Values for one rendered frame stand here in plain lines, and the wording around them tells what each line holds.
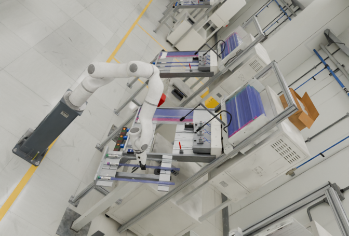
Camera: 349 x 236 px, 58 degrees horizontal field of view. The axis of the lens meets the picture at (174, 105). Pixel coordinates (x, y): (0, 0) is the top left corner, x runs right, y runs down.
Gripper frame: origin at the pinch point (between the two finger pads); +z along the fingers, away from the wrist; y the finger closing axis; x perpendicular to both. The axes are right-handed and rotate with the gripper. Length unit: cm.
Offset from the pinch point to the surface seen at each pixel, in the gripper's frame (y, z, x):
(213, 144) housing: 25, 5, -49
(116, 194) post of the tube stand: -5.5, 20.5, 22.7
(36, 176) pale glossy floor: 20, 24, 98
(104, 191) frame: 17, 40, 43
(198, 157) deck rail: 19.1, 11.3, -36.9
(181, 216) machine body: 18, 76, -17
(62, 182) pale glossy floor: 29, 41, 84
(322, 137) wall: 147, 104, -176
